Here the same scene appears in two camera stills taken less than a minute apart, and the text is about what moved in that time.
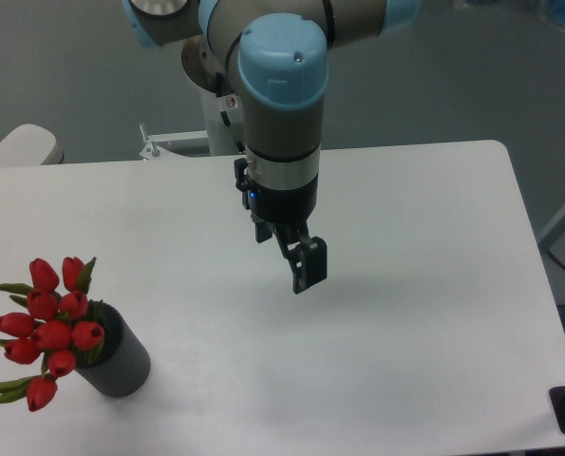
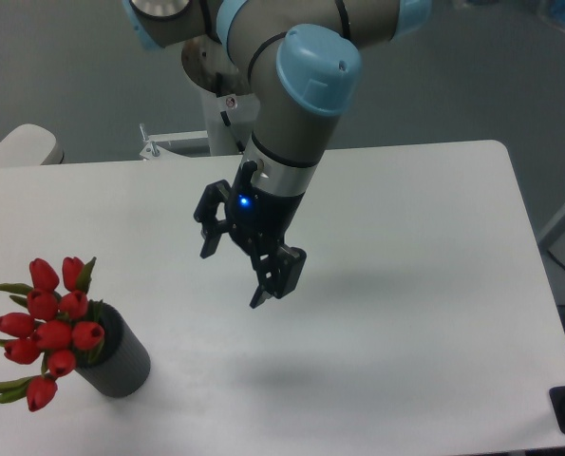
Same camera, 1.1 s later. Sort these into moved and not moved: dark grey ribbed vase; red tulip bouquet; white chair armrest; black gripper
Moved: black gripper
Not moved: white chair armrest; dark grey ribbed vase; red tulip bouquet
